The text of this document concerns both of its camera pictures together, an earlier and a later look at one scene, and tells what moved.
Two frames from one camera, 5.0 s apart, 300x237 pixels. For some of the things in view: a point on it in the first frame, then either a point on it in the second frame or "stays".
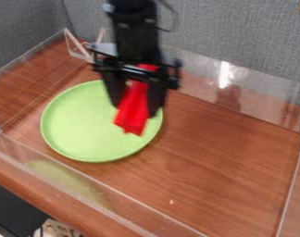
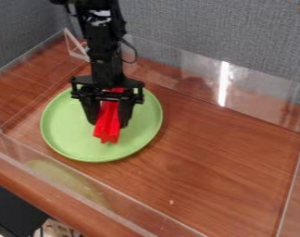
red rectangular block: x=133 y=107 to x=108 y=123
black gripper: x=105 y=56 to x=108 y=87
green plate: x=78 y=130 stays
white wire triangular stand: x=75 y=48 stays
